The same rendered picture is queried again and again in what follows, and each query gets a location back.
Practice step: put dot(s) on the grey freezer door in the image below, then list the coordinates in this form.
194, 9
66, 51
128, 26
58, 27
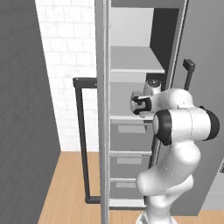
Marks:
102, 116

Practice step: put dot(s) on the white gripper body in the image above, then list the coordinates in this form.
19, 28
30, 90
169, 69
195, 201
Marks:
136, 95

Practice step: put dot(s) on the grey freezer cabinet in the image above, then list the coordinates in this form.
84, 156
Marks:
131, 26

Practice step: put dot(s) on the grey fridge door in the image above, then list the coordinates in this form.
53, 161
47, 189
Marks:
204, 43

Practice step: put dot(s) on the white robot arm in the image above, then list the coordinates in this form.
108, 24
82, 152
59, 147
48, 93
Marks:
180, 125

